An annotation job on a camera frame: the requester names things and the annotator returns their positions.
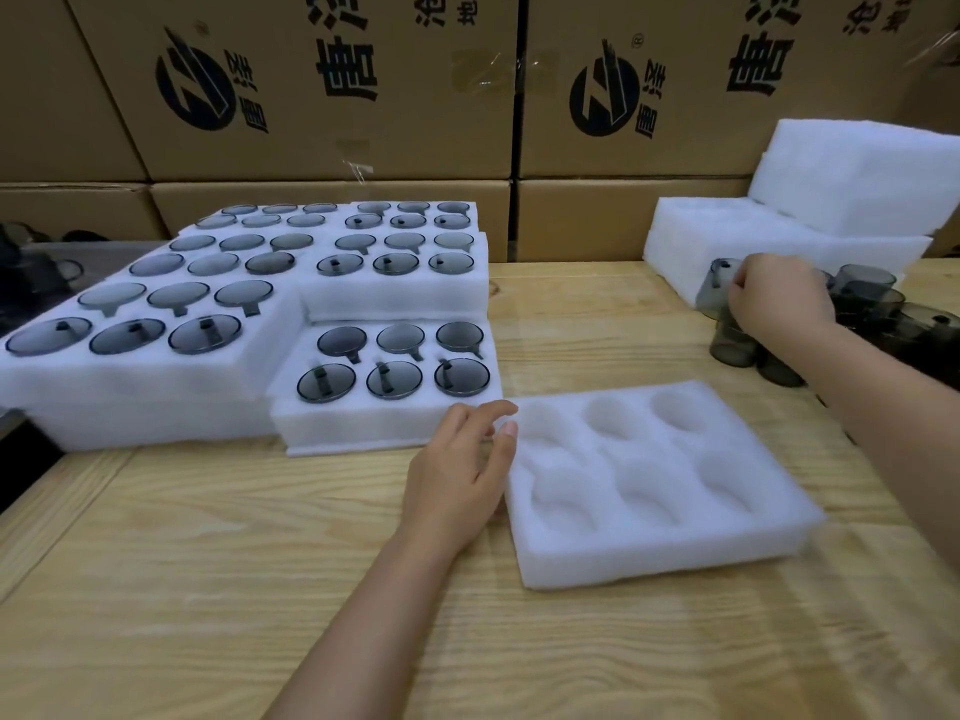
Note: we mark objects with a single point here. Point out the person's right hand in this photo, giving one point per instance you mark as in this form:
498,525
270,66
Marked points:
784,296

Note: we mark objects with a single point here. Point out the person's left hand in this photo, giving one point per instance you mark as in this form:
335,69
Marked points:
457,479

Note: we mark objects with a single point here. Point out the white grooved foam tray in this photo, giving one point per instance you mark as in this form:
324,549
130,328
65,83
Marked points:
135,382
360,427
341,226
637,566
390,299
315,281
150,433
475,221

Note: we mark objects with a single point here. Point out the pile of smoky glass mugs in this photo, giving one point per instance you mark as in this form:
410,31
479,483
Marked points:
900,329

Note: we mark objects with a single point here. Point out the stack of white foam trays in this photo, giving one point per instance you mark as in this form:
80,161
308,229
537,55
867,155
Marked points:
825,179

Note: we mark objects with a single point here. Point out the dark mugs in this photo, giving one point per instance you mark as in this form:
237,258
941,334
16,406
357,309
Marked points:
30,269

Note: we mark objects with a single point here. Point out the person's right forearm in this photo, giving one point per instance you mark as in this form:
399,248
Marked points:
885,427

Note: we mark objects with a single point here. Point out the person's left forearm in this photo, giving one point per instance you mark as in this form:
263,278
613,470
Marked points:
360,637

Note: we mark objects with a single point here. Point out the stainless steel table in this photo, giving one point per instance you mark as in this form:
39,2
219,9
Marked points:
127,254

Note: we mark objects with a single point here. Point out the black round object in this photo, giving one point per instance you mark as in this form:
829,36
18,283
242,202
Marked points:
82,236

